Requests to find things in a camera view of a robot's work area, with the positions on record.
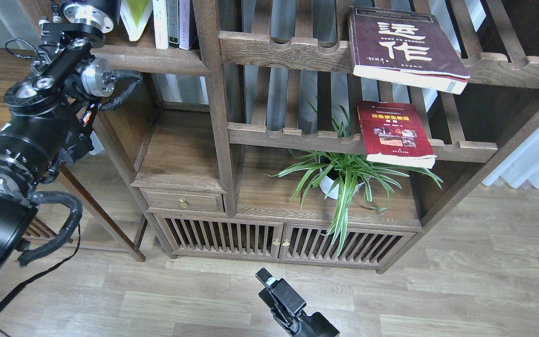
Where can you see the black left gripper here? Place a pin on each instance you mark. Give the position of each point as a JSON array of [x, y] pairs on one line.
[[102, 14]]

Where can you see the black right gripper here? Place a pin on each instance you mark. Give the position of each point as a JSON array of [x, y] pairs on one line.
[[287, 309]]

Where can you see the yellow green book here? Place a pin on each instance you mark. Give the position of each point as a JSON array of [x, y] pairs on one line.
[[135, 14]]

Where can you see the red paperback book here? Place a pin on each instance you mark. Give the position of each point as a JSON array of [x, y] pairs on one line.
[[393, 134]]

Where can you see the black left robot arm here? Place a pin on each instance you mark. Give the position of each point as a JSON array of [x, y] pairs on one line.
[[53, 110]]

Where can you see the white upright book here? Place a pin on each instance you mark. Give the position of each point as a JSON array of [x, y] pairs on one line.
[[160, 24]]

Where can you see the dark grey upright book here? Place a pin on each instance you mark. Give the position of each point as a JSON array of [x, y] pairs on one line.
[[173, 23]]

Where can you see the lilac upright book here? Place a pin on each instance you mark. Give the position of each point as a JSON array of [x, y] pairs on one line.
[[187, 25]]

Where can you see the brass drawer knob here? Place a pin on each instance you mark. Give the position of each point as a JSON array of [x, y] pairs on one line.
[[183, 203]]

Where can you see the wooden side table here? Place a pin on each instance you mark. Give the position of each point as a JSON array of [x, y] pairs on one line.
[[11, 70]]

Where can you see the green spider plant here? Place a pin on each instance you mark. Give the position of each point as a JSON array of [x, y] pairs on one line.
[[341, 176]]

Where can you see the wooden bookshelf unit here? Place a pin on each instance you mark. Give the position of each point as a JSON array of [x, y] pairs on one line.
[[280, 79]]

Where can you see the dark maroon large book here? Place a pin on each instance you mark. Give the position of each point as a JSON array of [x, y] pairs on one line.
[[406, 48]]

